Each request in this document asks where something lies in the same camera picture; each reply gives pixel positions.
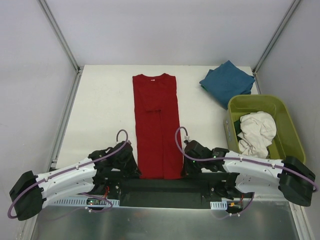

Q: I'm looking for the left aluminium frame post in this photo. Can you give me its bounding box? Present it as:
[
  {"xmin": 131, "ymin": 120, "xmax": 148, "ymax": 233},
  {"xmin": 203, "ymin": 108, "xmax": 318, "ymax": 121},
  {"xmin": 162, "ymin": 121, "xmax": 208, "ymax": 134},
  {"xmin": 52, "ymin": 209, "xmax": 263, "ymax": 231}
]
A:
[{"xmin": 37, "ymin": 0, "xmax": 83, "ymax": 74}]

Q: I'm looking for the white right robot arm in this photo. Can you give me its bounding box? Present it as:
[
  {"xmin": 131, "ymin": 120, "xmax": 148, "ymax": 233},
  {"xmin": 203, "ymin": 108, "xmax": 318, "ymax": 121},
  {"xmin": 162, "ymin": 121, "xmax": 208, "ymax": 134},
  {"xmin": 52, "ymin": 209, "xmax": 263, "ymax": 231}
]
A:
[{"xmin": 180, "ymin": 140, "xmax": 318, "ymax": 207}]

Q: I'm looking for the red t-shirt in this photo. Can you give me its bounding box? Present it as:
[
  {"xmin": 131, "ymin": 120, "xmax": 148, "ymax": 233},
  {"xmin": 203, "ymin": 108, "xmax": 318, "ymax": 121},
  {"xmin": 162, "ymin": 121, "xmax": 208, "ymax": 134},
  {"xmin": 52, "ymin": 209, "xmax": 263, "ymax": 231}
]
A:
[{"xmin": 132, "ymin": 73, "xmax": 183, "ymax": 180}]

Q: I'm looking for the folded blue t-shirt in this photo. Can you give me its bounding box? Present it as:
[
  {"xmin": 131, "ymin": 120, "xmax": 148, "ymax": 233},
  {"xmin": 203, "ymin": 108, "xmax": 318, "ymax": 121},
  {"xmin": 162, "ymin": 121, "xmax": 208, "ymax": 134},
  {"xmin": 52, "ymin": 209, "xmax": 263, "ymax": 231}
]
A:
[{"xmin": 199, "ymin": 60, "xmax": 255, "ymax": 109}]

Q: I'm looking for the green plastic basket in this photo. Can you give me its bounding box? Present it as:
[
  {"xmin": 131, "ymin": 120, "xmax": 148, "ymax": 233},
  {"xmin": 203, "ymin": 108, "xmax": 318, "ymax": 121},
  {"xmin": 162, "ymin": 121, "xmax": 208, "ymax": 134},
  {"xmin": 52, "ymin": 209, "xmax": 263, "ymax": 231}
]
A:
[{"xmin": 223, "ymin": 94, "xmax": 306, "ymax": 164}]

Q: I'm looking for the right aluminium frame post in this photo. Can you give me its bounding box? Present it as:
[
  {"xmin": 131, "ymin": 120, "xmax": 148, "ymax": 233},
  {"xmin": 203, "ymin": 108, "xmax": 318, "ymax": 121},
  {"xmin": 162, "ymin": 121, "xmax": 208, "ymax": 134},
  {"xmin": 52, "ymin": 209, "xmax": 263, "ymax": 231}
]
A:
[{"xmin": 252, "ymin": 0, "xmax": 302, "ymax": 76}]

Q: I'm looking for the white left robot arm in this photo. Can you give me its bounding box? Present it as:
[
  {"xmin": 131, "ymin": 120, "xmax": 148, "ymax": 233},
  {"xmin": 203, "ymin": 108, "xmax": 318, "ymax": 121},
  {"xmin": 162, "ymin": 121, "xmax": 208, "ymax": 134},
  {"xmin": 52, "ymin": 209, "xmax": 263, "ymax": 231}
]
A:
[{"xmin": 8, "ymin": 141, "xmax": 142, "ymax": 221}]

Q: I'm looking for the aluminium front frame rail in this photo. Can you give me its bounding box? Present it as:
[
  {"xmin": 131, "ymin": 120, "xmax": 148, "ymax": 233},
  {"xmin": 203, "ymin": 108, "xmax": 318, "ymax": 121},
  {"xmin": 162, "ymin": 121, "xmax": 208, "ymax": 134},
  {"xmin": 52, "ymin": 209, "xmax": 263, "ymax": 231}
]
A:
[{"xmin": 31, "ymin": 176, "xmax": 301, "ymax": 203}]

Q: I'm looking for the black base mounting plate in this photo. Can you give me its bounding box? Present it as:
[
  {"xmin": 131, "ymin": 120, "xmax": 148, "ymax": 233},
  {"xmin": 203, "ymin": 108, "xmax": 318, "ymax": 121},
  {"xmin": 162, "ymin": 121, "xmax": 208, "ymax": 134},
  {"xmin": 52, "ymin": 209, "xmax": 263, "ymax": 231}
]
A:
[{"xmin": 88, "ymin": 172, "xmax": 253, "ymax": 209}]

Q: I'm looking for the dark green garment in basket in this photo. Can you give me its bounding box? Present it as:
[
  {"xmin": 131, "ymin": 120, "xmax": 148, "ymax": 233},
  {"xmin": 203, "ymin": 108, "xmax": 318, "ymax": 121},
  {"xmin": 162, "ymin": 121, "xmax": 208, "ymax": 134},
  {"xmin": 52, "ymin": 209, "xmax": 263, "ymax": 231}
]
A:
[{"xmin": 233, "ymin": 120, "xmax": 242, "ymax": 135}]

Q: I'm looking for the left white cable duct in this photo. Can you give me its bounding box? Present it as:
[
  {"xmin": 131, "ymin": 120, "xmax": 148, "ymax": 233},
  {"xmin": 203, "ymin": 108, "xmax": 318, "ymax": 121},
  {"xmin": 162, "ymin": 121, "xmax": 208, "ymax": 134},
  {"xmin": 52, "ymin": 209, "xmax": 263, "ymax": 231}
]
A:
[{"xmin": 48, "ymin": 196, "xmax": 120, "ymax": 208}]

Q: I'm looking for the right white cable duct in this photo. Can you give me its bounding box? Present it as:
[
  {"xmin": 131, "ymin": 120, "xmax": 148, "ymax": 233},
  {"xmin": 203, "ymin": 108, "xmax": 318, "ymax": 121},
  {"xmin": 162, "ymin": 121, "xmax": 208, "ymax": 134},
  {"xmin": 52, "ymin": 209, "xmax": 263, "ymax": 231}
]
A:
[{"xmin": 210, "ymin": 200, "xmax": 228, "ymax": 211}]

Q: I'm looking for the crumpled white t-shirt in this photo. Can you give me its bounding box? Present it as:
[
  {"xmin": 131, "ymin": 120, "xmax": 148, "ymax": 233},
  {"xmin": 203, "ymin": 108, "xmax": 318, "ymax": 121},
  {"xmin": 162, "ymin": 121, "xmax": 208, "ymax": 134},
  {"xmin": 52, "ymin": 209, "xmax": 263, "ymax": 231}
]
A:
[{"xmin": 237, "ymin": 111, "xmax": 277, "ymax": 159}]

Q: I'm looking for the aluminium frame post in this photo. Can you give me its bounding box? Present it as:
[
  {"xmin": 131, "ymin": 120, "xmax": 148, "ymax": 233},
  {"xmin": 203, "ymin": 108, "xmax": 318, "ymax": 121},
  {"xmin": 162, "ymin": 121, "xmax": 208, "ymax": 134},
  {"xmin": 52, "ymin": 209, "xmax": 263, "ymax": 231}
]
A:
[
  {"xmin": 252, "ymin": 0, "xmax": 302, "ymax": 76},
  {"xmin": 37, "ymin": 0, "xmax": 83, "ymax": 74}
]

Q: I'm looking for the white cable duct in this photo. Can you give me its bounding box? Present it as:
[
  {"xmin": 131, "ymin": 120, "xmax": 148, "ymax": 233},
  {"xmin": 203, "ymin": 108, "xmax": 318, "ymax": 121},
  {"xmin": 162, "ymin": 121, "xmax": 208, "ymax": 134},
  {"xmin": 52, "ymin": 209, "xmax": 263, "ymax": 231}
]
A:
[
  {"xmin": 48, "ymin": 196, "xmax": 120, "ymax": 208},
  {"xmin": 210, "ymin": 200, "xmax": 228, "ymax": 211}
]

